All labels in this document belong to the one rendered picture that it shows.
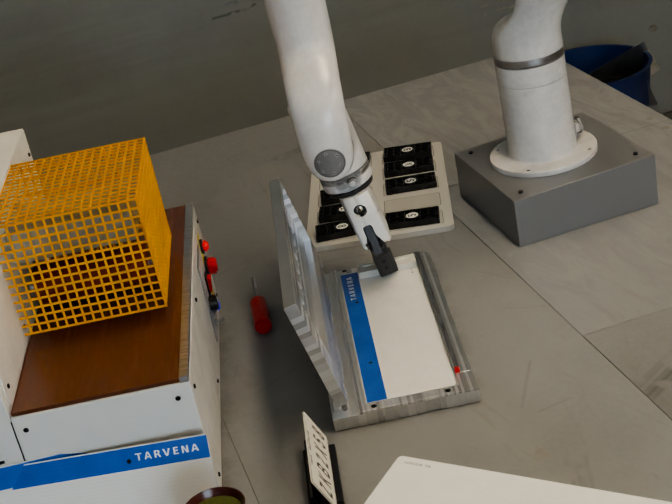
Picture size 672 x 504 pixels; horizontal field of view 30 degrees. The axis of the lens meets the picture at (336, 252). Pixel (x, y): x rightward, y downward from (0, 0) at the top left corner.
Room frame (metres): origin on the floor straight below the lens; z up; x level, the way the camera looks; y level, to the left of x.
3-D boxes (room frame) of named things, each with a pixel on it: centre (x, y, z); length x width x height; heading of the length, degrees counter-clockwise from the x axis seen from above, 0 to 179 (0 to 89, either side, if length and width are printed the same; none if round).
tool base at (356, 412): (1.68, -0.05, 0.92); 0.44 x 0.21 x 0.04; 0
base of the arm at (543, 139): (2.05, -0.40, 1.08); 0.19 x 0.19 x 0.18
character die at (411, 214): (2.05, -0.15, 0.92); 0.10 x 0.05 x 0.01; 81
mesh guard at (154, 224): (1.64, 0.34, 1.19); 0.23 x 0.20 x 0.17; 0
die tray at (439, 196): (2.21, -0.10, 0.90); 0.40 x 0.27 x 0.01; 174
